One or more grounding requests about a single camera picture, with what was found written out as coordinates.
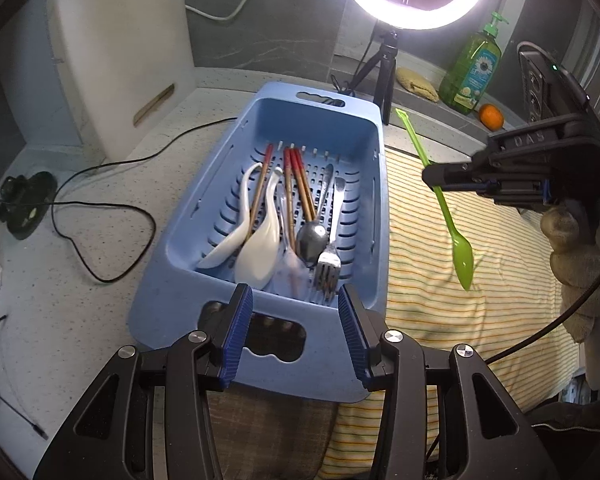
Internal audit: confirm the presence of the yellow striped cloth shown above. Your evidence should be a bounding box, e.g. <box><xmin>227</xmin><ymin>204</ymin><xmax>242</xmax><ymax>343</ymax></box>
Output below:
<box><xmin>320</xmin><ymin>147</ymin><xmax>581</xmax><ymax>480</ymax></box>

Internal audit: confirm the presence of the orange fruit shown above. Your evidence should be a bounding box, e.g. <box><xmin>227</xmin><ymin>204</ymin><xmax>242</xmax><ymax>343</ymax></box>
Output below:
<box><xmin>478</xmin><ymin>103</ymin><xmax>505</xmax><ymax>130</ymax></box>

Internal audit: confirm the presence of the grey checked cloth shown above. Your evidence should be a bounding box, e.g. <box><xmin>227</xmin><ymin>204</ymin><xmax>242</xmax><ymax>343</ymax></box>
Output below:
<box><xmin>207</xmin><ymin>387</ymin><xmax>338</xmax><ymax>480</ymax></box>

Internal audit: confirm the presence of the metal spoon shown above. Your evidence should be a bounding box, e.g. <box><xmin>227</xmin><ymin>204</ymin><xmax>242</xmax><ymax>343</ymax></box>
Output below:
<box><xmin>296</xmin><ymin>162</ymin><xmax>336</xmax><ymax>267</ymax></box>

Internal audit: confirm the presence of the yellow sponge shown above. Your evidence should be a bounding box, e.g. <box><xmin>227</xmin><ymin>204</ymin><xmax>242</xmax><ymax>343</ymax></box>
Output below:
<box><xmin>396</xmin><ymin>66</ymin><xmax>440</xmax><ymax>103</ymax></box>

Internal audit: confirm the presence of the green dish soap bottle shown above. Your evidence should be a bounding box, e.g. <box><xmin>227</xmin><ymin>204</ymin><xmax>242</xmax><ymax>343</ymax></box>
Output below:
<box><xmin>438</xmin><ymin>10</ymin><xmax>510</xmax><ymax>116</ymax></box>

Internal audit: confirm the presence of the white cutting board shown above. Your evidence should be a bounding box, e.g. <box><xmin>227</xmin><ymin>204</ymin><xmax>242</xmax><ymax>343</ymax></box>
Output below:
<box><xmin>47</xmin><ymin>0</ymin><xmax>197</xmax><ymax>158</ymax></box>

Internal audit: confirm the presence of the clear plastic spoon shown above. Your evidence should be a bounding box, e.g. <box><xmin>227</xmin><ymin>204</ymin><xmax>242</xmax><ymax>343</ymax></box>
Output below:
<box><xmin>277</xmin><ymin>180</ymin><xmax>306</xmax><ymax>296</ymax></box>

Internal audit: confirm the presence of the white ceramic spoon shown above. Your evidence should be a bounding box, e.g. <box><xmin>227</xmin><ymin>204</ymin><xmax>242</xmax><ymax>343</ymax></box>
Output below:
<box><xmin>196</xmin><ymin>162</ymin><xmax>263</xmax><ymax>270</ymax></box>
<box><xmin>234</xmin><ymin>167</ymin><xmax>285</xmax><ymax>290</ymax></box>

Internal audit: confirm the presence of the blue plastic basket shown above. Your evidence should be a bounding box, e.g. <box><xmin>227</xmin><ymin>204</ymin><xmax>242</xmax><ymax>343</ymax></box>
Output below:
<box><xmin>127</xmin><ymin>81</ymin><xmax>392</xmax><ymax>405</ymax></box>

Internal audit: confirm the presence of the red-tipped wooden chopstick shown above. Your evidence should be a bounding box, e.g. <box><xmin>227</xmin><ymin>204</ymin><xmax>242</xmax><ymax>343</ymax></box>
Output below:
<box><xmin>294</xmin><ymin>149</ymin><xmax>317</xmax><ymax>223</ymax></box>
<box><xmin>245</xmin><ymin>144</ymin><xmax>276</xmax><ymax>243</ymax></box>
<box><xmin>289</xmin><ymin>147</ymin><xmax>311</xmax><ymax>231</ymax></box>
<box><xmin>282</xmin><ymin>146</ymin><xmax>296</xmax><ymax>256</ymax></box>

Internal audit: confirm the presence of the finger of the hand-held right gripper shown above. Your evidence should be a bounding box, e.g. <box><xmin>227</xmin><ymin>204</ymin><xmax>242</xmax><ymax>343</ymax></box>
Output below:
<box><xmin>445</xmin><ymin>183</ymin><xmax>499</xmax><ymax>196</ymax></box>
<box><xmin>421</xmin><ymin>159</ymin><xmax>488</xmax><ymax>193</ymax></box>

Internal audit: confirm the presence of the metal fork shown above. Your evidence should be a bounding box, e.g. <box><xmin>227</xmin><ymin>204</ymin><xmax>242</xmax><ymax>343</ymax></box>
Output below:
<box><xmin>311</xmin><ymin>176</ymin><xmax>348</xmax><ymax>301</ymax></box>

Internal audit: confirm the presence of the green plastic spoon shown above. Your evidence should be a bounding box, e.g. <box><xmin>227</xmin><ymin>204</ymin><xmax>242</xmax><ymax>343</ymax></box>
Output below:
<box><xmin>395</xmin><ymin>107</ymin><xmax>476</xmax><ymax>292</ymax></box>

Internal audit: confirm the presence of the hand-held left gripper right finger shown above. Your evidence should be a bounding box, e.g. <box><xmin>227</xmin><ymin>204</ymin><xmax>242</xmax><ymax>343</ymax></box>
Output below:
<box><xmin>337</xmin><ymin>284</ymin><xmax>566</xmax><ymax>480</ymax></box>

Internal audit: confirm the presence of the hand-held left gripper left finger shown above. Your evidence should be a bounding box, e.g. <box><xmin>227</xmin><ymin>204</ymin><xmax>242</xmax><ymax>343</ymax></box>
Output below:
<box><xmin>32</xmin><ymin>284</ymin><xmax>255</xmax><ymax>480</ymax></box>

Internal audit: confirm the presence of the person's right hand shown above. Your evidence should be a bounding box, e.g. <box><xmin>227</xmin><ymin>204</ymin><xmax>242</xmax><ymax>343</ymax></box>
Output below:
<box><xmin>540</xmin><ymin>204</ymin><xmax>600</xmax><ymax>345</ymax></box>

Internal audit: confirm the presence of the black round stand base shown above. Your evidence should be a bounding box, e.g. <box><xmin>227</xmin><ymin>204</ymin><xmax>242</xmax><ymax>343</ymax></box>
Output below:
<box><xmin>0</xmin><ymin>171</ymin><xmax>57</xmax><ymax>240</ymax></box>

